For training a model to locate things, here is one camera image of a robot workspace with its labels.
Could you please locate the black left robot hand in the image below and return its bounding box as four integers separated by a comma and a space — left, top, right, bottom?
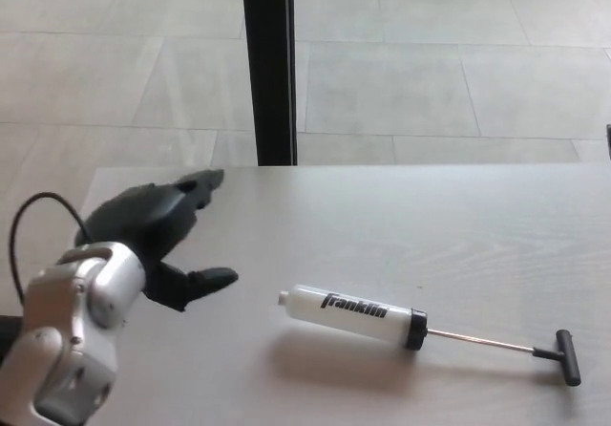
74, 168, 240, 313

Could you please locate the black vertical metal post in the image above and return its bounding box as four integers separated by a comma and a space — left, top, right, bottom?
240, 0, 300, 167

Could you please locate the white Franklin air pump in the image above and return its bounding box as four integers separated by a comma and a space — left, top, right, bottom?
278, 283, 583, 389

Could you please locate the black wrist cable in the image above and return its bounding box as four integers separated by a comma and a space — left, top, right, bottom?
10, 193, 90, 304

